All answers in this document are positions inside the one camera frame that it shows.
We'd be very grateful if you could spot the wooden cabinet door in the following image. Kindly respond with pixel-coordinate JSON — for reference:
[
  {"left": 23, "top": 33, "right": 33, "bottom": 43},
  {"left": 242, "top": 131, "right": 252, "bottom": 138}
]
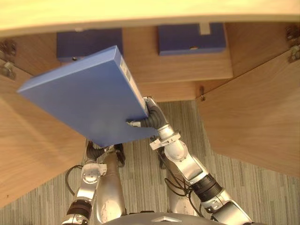
[
  {"left": 195, "top": 48, "right": 300, "bottom": 178},
  {"left": 0, "top": 58, "right": 88, "bottom": 209}
]

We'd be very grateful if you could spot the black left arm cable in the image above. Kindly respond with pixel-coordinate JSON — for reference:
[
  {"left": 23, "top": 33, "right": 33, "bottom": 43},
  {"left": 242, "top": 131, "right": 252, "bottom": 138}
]
[{"left": 66, "top": 165, "right": 84, "bottom": 195}]

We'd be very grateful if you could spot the grey robot torso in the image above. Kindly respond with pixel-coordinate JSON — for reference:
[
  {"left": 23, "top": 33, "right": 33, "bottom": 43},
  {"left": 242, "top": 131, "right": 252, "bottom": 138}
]
[{"left": 103, "top": 211, "right": 213, "bottom": 225}]

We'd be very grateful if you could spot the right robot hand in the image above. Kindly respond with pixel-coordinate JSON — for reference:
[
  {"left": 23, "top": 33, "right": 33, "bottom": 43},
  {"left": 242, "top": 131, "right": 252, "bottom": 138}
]
[{"left": 126, "top": 96, "right": 176, "bottom": 139}]

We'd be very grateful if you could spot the small metal door hinge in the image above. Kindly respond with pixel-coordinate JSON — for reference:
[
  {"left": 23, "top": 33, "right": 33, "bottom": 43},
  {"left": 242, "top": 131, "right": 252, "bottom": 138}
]
[{"left": 198, "top": 85, "right": 206, "bottom": 102}]

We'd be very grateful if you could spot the left silver robot leg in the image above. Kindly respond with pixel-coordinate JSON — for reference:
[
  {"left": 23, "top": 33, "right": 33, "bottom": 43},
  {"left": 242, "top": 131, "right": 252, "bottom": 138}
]
[{"left": 94, "top": 143, "right": 128, "bottom": 224}]

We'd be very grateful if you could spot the wooden office cabinet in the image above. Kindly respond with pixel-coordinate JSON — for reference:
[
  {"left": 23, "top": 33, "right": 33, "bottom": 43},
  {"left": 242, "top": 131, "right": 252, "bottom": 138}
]
[{"left": 0, "top": 0, "right": 300, "bottom": 103}]

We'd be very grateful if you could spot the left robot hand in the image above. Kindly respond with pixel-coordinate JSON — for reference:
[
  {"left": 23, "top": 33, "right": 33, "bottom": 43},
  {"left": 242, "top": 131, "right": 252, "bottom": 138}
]
[{"left": 85, "top": 139, "right": 106, "bottom": 164}]

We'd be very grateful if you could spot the blue box file folder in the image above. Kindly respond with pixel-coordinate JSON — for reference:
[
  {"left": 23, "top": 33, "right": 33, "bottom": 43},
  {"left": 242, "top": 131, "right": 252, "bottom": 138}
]
[
  {"left": 56, "top": 28, "right": 124, "bottom": 64},
  {"left": 156, "top": 22, "right": 227, "bottom": 56},
  {"left": 16, "top": 45, "right": 160, "bottom": 148}
]

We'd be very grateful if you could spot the grey metal door catch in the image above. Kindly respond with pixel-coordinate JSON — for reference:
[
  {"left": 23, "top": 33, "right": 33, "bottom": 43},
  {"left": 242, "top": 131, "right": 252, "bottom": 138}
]
[{"left": 199, "top": 22, "right": 210, "bottom": 36}]

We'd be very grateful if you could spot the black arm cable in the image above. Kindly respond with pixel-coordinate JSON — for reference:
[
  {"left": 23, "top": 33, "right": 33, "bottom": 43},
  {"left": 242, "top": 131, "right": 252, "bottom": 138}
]
[
  {"left": 160, "top": 152, "right": 207, "bottom": 218},
  {"left": 66, "top": 165, "right": 84, "bottom": 195}
]

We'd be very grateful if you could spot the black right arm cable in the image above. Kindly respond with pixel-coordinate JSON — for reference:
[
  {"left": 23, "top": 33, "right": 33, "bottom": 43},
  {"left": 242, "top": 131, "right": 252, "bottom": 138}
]
[{"left": 160, "top": 152, "right": 207, "bottom": 218}]

